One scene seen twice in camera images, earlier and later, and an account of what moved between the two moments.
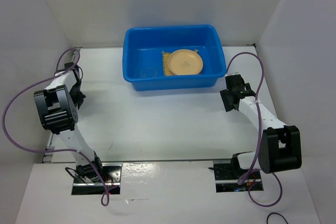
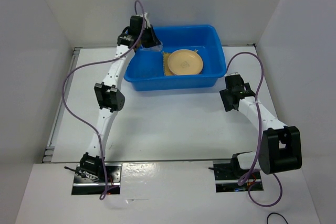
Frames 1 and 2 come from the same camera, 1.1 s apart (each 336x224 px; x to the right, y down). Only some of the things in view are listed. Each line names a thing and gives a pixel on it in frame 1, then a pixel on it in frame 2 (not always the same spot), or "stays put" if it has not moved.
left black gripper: (79, 100) -> (153, 40)
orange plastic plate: (185, 62) stays put
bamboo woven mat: (165, 58) stays put
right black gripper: (224, 94) stays put
